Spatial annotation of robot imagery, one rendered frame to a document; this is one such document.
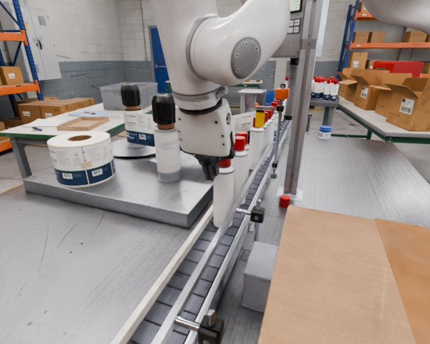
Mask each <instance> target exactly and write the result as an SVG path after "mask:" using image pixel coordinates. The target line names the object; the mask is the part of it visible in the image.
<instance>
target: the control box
mask: <svg viewBox="0 0 430 344"><path fill-rule="evenodd" d="M306 1H307V0H302V10H301V12H296V13H292V14H290V19H295V18H301V24H300V33H299V34H290V35H287V36H286V38H285V40H284V41H283V43H282V44H281V46H280V47H279V48H278V50H277V51H276V52H275V53H274V54H273V56H271V58H299V57H300V50H302V40H303V39H302V29H303V23H304V12H305V5H306ZM328 4H329V0H324V5H323V10H322V15H321V25H320V30H319V39H318V41H317V42H318V43H317V49H316V50H317V54H316V58H320V57H321V51H322V46H323V40H324V32H325V27H326V19H327V13H328Z"/></svg>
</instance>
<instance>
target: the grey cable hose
mask: <svg viewBox="0 0 430 344"><path fill-rule="evenodd" d="M298 64H299V58H290V70H289V78H288V86H287V88H290V90H289V97H288V99H286V105H285V114H284V119H285V120H292V115H293V104H294V98H295V92H296V81H297V75H298Z"/></svg>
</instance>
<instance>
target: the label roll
mask: <svg viewBox="0 0 430 344"><path fill-rule="evenodd" d="M47 144H48V149H49V152H50V155H51V160H52V162H53V167H54V170H55V175H56V178H57V182H58V183H59V184H60V185H62V186H65V187H72V188H78V187H86V186H93V185H96V184H100V183H102V182H105V181H107V180H109V179H111V178H112V177H113V176H114V175H115V173H116V170H115V163H114V158H113V150H112V146H111V138H110V134H109V133H107V132H101V131H80V132H71V133H67V134H61V135H59V136H56V137H53V138H51V139H49V140H48V141H47Z"/></svg>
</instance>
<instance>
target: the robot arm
mask: <svg viewBox="0 0 430 344"><path fill-rule="evenodd" d="M151 1H152V7H153V10H154V16H155V19H156V24H157V28H158V33H159V36H160V42H161V45H162V50H163V54H164V59H165V63H166V66H167V72H168V75H169V80H170V84H171V89H172V92H173V98H174V101H175V104H176V105H175V122H176V128H177V136H178V140H179V143H180V147H181V149H182V151H183V152H184V153H186V154H190V155H193V156H194V157H195V158H196V159H197V160H198V161H199V164H200V165H202V167H203V173H204V174H205V178H206V180H210V181H214V179H215V177H216V176H218V174H219V166H218V163H219V162H220V161H222V160H223V159H225V160H227V159H233V158H234V156H235V151H234V149H233V146H232V145H234V144H235V130H234V126H233V119H232V116H231V111H230V108H229V104H228V102H227V99H225V98H222V96H223V94H227V90H228V88H227V86H234V85H239V84H240V83H243V82H244V81H246V80H247V79H248V78H250V77H251V76H252V75H253V74H254V73H256V71H258V70H259V69H260V68H261V67H262V66H263V65H264V64H265V63H266V61H267V60H268V59H269V58H271V56H273V54H274V53H275V52H276V51H277V50H278V48H279V47H280V46H281V44H282V43H283V41H284V40H285V38H286V36H287V32H288V30H289V24H290V4H289V0H239V1H240V2H241V4H242V5H243V6H242V7H241V8H240V9H239V10H238V11H237V12H235V13H234V14H232V15H230V16H228V17H226V18H220V17H219V15H218V11H217V7H216V0H151ZM362 3H363V5H364V7H365V9H366V10H367V12H368V13H369V14H370V15H372V16H373V17H374V18H376V19H378V20H380V21H382V22H384V23H388V24H391V25H399V26H404V27H409V28H413V29H417V30H419V31H422V32H424V33H426V34H428V35H430V0H362ZM209 156H210V157H209Z"/></svg>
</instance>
